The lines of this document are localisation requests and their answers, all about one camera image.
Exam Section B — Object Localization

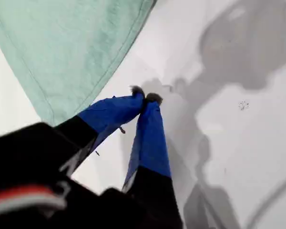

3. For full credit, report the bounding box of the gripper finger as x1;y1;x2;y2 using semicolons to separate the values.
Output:
54;84;146;176
122;93;184;229

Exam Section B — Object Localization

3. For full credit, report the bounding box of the pale green T-shirt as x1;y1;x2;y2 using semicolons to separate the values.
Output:
0;0;158;127

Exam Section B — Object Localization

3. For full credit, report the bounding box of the red and white servo wire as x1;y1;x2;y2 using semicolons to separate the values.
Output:
0;186;69;219

